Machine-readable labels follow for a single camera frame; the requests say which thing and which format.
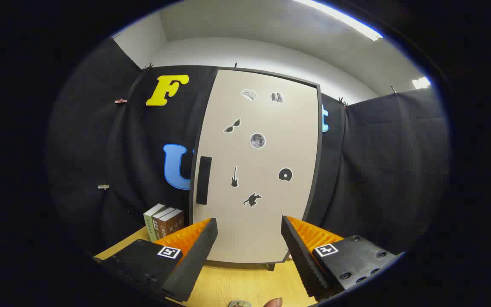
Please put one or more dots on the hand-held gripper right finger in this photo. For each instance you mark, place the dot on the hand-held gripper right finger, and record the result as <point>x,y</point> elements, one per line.
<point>298,256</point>

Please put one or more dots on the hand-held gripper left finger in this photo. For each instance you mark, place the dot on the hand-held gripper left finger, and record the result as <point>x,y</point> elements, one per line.
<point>194,260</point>

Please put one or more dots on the beige cabinet door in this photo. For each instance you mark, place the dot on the beige cabinet door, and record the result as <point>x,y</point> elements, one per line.
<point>249,238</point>

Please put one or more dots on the green book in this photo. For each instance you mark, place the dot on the green book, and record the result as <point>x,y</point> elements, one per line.
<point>151,226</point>

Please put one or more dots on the dark grey cabinet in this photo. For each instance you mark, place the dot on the dark grey cabinet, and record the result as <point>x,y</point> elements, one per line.
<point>319,140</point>

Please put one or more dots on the black backdrop cloth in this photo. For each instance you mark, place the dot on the black backdrop cloth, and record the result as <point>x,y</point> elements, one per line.
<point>382,162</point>

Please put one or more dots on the small ceiling light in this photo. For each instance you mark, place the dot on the small ceiling light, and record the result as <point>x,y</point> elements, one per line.
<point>421,82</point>

